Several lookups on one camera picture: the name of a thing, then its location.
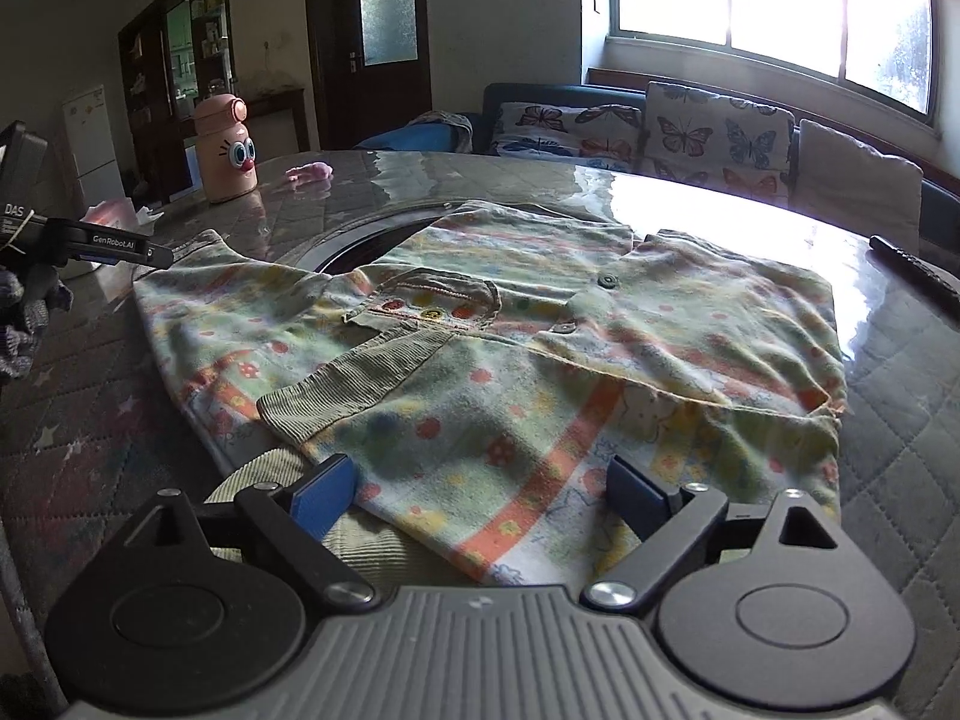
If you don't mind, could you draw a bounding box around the round black table inset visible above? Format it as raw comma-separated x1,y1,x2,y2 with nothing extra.
293,200,462,275

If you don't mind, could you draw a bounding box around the dark wooden door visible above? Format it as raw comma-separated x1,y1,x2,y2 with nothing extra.
306,0,433,149

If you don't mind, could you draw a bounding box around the plain beige cushion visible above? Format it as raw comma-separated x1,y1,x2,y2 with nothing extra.
789,119,923,255

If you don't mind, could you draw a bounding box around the pink cartoon water bottle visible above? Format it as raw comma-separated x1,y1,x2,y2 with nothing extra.
194,93,259,205

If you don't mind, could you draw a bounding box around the black remote control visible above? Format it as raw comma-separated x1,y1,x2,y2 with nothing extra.
869,236,958,309

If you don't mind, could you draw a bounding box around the pink tissue box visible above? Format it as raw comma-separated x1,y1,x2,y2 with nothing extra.
82,197,164,236

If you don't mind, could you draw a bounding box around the butterfly print cushion lying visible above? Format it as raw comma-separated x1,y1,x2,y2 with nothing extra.
488,103,643,172

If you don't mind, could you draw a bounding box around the butterfly print cushion upright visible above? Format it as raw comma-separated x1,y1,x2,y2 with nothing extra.
640,82,796,208

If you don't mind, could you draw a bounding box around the quilted grey table cover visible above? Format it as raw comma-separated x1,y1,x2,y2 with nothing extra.
2,151,958,718

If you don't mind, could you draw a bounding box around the dark blue sofa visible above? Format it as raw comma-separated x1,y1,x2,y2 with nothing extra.
362,80,958,271

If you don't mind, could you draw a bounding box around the small pink toy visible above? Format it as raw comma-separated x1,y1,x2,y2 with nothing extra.
285,161,334,187

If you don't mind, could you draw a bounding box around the dark wooden display cabinet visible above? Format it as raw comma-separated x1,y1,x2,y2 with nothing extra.
117,0,313,202

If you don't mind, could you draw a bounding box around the blue bundled cloth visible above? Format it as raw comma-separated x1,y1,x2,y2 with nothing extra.
356,110,473,153

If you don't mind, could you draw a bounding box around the grey knitted gloved hand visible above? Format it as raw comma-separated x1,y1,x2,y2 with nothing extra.
0,263,73,385

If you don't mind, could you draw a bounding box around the floral children's shirt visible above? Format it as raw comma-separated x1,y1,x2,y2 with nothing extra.
135,203,846,587

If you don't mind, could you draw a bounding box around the window with metal frame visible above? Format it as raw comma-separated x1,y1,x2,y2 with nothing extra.
608,0,940,125

